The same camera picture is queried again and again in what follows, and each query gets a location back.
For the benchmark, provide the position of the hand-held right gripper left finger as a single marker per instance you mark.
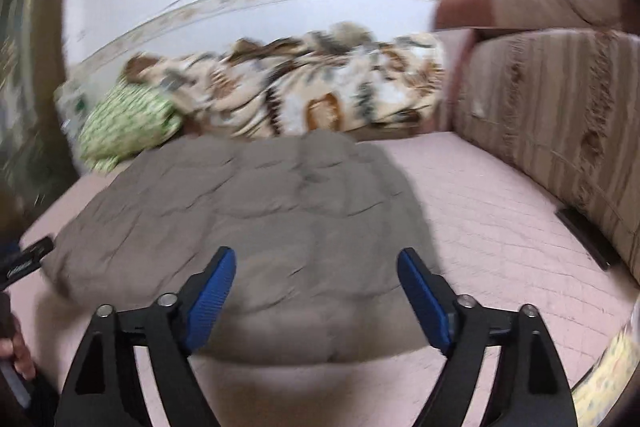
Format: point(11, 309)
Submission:
point(212, 302)

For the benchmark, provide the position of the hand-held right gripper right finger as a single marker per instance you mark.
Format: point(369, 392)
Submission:
point(425, 302)

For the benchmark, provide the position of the grey padded jacket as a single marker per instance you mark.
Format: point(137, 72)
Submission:
point(275, 217)

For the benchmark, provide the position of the person's left hand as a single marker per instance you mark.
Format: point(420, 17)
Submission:
point(17, 354)

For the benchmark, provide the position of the pink quilted bed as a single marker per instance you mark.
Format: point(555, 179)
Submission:
point(500, 232)

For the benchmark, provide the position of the clear printed plastic bag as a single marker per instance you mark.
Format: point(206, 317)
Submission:
point(70, 107)

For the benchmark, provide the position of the green patterned pillow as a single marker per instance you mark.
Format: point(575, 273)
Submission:
point(125, 122)

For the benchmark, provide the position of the black flat bar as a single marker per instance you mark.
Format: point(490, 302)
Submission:
point(590, 237)

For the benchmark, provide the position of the wooden wardrobe with glass doors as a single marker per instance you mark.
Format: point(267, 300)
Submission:
point(30, 82)

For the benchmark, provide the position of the yellow printed cloth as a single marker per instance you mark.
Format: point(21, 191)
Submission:
point(615, 367)

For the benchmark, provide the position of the striped sofa backrest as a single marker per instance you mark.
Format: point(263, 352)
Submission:
point(550, 117)

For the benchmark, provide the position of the brown cloth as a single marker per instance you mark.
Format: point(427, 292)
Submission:
point(136, 68)

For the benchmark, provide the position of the leaf print blanket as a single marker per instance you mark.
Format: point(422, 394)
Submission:
point(300, 82)

